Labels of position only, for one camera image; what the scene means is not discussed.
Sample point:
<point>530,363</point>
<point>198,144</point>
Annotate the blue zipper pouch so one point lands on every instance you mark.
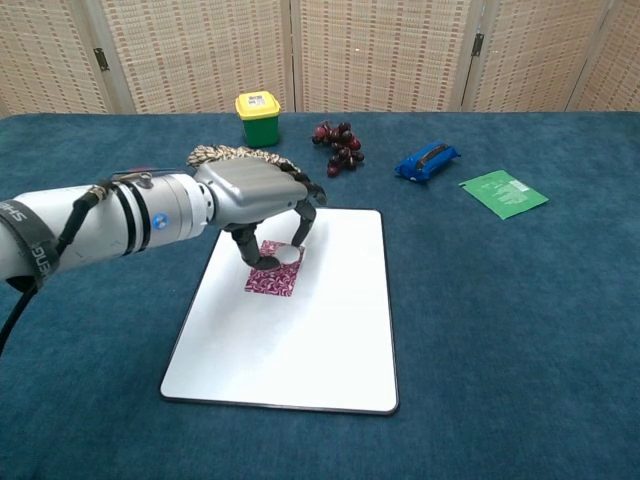
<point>425,162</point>

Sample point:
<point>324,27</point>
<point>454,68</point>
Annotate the black screen hinge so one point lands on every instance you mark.
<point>478,44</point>
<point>101,59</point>

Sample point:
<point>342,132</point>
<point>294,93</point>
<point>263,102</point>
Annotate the dark red grape bunch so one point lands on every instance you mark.
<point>342,150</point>

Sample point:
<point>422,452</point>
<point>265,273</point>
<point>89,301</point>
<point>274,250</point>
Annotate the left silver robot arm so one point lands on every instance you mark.
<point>110,225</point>

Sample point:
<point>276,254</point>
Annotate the white rectangular board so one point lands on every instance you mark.
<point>310,340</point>

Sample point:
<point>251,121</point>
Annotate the woven bamboo folding screen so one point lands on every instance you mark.
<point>200,50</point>

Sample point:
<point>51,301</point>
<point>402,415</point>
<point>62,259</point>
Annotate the green foil packet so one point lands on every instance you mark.
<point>502,194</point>

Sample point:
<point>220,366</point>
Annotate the yellow lidded green container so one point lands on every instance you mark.
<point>259,122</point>

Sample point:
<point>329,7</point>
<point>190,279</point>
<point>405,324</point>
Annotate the dark blue table cloth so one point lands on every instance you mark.
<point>500,325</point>

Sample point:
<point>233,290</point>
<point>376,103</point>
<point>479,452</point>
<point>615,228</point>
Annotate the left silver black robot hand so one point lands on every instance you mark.
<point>255,190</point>

